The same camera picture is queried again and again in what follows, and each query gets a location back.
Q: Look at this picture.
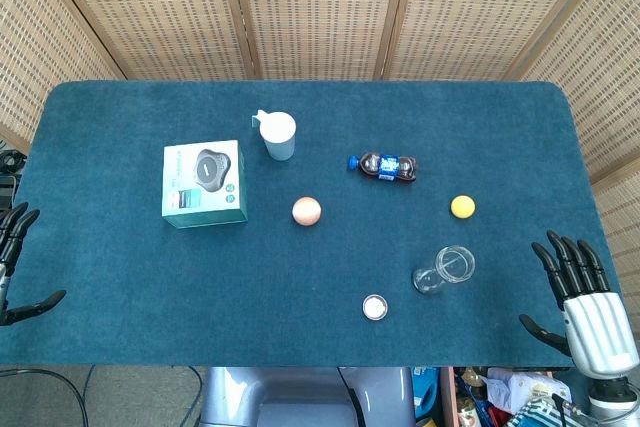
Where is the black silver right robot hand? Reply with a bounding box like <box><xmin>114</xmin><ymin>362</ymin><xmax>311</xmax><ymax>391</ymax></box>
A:
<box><xmin>518</xmin><ymin>230</ymin><xmax>627</xmax><ymax>381</ymax></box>

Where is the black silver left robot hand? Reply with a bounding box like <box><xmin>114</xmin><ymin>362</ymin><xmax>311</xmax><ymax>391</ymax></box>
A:
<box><xmin>0</xmin><ymin>201</ymin><xmax>67</xmax><ymax>327</ymax></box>

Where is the cola bottle with blue cap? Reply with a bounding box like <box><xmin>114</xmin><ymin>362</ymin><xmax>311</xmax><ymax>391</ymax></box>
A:
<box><xmin>347</xmin><ymin>150</ymin><xmax>419</xmax><ymax>184</ymax></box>

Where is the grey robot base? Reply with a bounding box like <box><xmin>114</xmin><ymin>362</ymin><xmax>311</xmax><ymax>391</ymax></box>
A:
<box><xmin>198</xmin><ymin>366</ymin><xmax>417</xmax><ymax>427</ymax></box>

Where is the clear glass jar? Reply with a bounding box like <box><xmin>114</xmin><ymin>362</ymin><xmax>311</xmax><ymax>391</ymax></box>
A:
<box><xmin>412</xmin><ymin>244</ymin><xmax>476</xmax><ymax>295</ymax></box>

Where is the box of assorted clutter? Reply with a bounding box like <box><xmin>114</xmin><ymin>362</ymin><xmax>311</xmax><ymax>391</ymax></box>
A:
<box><xmin>439</xmin><ymin>366</ymin><xmax>594</xmax><ymax>427</ymax></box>

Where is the blue felt table cover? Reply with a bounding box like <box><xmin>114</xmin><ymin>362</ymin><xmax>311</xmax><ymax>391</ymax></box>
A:
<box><xmin>0</xmin><ymin>79</ymin><xmax>625</xmax><ymax>369</ymax></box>

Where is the woven bamboo screen panel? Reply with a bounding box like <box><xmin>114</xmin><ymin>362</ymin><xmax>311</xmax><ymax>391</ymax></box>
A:
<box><xmin>37</xmin><ymin>0</ymin><xmax>259</xmax><ymax>81</ymax></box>
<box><xmin>382</xmin><ymin>0</ymin><xmax>604</xmax><ymax>81</ymax></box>
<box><xmin>0</xmin><ymin>0</ymin><xmax>126</xmax><ymax>153</ymax></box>
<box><xmin>519</xmin><ymin>0</ymin><xmax>640</xmax><ymax>293</ymax></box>
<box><xmin>227</xmin><ymin>0</ymin><xmax>414</xmax><ymax>81</ymax></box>

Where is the yellow ball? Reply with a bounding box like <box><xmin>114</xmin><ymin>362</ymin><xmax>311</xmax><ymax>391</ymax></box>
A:
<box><xmin>450</xmin><ymin>194</ymin><xmax>477</xmax><ymax>220</ymax></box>

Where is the blue plastic container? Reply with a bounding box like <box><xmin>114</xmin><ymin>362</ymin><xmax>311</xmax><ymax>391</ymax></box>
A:
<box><xmin>411</xmin><ymin>366</ymin><xmax>442</xmax><ymax>419</ymax></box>

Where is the teal speaker product box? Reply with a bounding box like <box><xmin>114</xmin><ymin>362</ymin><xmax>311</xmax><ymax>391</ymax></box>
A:
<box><xmin>161</xmin><ymin>139</ymin><xmax>250</xmax><ymax>230</ymax></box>

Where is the small white jar lid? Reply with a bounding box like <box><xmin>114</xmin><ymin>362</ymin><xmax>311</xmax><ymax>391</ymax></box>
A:
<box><xmin>362</xmin><ymin>294</ymin><xmax>390</xmax><ymax>321</ymax></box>

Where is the peach textured ball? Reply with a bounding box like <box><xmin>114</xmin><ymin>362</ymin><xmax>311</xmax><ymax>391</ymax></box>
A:
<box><xmin>291</xmin><ymin>195</ymin><xmax>323</xmax><ymax>226</ymax></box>

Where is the dark equipment with cables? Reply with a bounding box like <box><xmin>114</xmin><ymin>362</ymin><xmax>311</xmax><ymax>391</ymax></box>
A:
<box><xmin>0</xmin><ymin>146</ymin><xmax>24</xmax><ymax>209</ymax></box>

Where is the black arm cable with connector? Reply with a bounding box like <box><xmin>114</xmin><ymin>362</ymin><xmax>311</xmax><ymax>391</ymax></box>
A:
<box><xmin>551</xmin><ymin>392</ymin><xmax>584</xmax><ymax>427</ymax></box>

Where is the black floor cable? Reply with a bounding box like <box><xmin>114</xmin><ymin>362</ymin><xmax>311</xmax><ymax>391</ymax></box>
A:
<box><xmin>177</xmin><ymin>366</ymin><xmax>205</xmax><ymax>427</ymax></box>
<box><xmin>0</xmin><ymin>368</ymin><xmax>92</xmax><ymax>427</ymax></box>

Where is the blue floor cable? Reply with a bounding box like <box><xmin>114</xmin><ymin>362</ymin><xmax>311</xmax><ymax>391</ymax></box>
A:
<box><xmin>79</xmin><ymin>366</ymin><xmax>97</xmax><ymax>401</ymax></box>

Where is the pale blue cup with handle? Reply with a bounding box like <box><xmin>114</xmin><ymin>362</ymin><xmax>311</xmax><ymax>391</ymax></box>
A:
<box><xmin>251</xmin><ymin>108</ymin><xmax>298</xmax><ymax>162</ymax></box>

